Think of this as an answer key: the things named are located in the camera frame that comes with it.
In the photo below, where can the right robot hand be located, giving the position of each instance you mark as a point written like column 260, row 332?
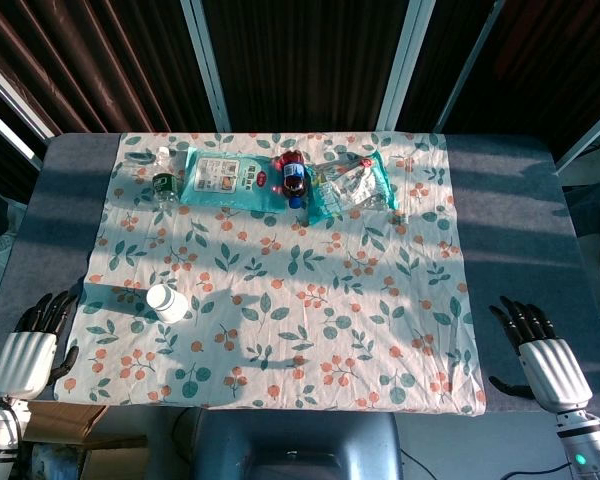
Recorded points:
column 555, row 372

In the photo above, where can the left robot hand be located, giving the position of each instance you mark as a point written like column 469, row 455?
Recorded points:
column 25, row 362

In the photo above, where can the white paper cup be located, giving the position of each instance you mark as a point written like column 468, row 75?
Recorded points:
column 166, row 302

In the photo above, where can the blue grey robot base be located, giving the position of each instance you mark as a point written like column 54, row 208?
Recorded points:
column 300, row 440

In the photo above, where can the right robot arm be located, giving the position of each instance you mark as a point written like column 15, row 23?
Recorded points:
column 587, row 445

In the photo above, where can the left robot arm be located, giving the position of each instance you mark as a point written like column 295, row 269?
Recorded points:
column 0, row 430

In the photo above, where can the brown cardboard box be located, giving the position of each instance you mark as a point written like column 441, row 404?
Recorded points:
column 65, row 420

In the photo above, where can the blue grey felt table cover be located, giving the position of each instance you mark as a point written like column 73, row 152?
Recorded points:
column 510, row 210

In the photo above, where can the clear water bottle green label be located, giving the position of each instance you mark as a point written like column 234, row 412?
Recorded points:
column 164, row 182

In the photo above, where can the floral tablecloth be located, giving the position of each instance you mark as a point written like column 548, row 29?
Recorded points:
column 290, row 310

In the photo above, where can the clear teal snack bag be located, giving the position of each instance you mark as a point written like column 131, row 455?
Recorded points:
column 352, row 190

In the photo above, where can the teal wet wipes pack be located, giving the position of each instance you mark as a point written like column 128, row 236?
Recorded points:
column 230, row 182

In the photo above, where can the dark brown pleated curtain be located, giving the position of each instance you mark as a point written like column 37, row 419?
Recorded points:
column 545, row 65
column 305, row 65
column 95, row 65

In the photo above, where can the cola bottle blue cap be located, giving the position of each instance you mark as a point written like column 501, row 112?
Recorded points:
column 293, row 175

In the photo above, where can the white frame bar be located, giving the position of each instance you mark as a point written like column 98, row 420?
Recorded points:
column 10, row 122
column 590, row 135

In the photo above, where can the thin white frame post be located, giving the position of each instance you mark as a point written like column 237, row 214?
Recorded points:
column 467, row 70

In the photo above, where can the white double frame post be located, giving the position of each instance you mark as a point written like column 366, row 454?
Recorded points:
column 405, row 65
column 207, row 65

